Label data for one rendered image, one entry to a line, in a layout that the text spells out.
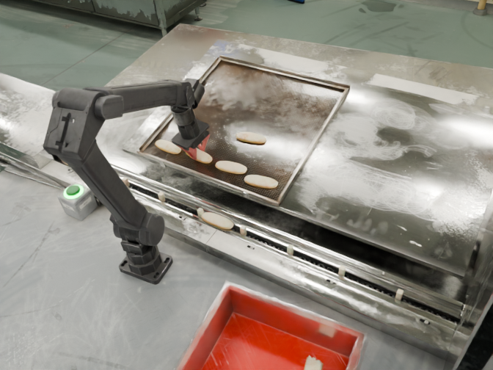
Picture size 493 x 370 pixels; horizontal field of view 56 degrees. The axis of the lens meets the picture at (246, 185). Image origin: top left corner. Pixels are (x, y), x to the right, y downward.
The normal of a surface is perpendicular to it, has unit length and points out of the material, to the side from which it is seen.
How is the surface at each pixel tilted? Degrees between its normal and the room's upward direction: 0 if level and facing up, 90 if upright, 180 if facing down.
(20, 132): 0
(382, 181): 10
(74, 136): 38
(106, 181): 91
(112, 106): 90
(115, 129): 0
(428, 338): 0
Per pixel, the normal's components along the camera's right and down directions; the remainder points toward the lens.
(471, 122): -0.15, -0.61
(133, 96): 0.95, 0.12
